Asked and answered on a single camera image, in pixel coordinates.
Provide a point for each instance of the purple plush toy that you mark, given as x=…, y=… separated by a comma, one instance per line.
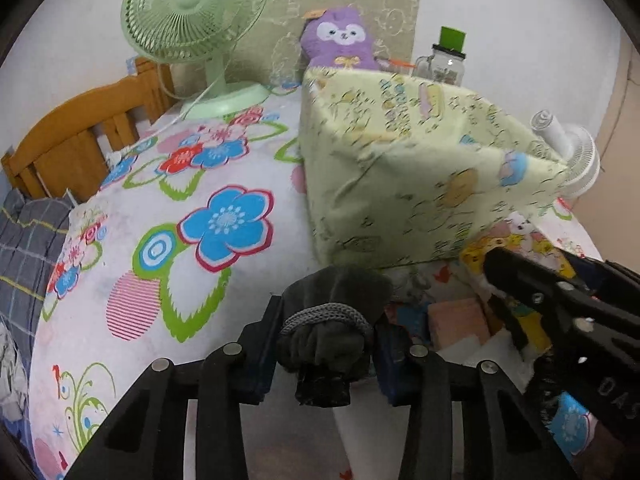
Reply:
x=340, y=35

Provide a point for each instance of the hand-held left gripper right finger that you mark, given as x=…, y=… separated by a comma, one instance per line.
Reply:
x=392, y=365

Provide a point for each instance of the pink packet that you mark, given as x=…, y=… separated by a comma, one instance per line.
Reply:
x=457, y=322

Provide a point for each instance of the cartoon printed cloth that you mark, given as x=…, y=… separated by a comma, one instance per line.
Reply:
x=505, y=255

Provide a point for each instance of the crumpled grey cloth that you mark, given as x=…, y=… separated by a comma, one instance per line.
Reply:
x=10, y=365

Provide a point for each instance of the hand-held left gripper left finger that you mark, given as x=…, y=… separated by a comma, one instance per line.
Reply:
x=261, y=360

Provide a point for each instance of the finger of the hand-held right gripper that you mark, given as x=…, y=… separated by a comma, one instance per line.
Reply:
x=530, y=290
x=607, y=277

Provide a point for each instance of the floral tablecloth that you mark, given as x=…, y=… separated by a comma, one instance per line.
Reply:
x=150, y=220

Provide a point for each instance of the yellow printed fabric storage box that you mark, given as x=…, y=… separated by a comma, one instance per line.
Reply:
x=410, y=170

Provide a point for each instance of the small orange tool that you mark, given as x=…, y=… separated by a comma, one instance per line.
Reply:
x=400, y=63

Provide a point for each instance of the beige printed board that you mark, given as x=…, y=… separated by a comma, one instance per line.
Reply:
x=290, y=20

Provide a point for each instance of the green desk fan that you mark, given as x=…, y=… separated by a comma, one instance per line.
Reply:
x=190, y=0

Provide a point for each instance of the grey plaid blanket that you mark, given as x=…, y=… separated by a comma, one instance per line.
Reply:
x=25, y=260

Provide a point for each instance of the white clip fan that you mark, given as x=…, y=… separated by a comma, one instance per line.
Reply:
x=582, y=160

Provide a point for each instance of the glass jar with green lid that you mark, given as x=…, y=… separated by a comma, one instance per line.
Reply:
x=447, y=67

